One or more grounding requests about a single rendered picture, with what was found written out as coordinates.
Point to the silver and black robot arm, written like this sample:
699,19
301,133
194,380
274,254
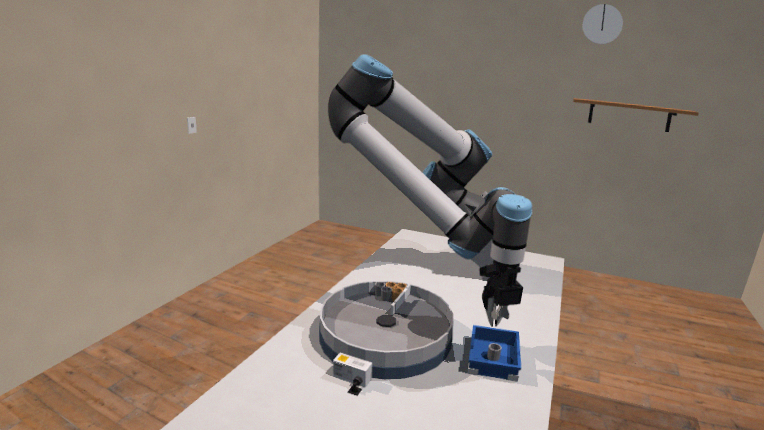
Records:
470,226

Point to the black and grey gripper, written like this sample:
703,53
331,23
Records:
509,292

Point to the grey metal cylinder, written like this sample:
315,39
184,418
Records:
494,355
378,286
386,293

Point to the blue crate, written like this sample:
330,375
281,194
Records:
506,368

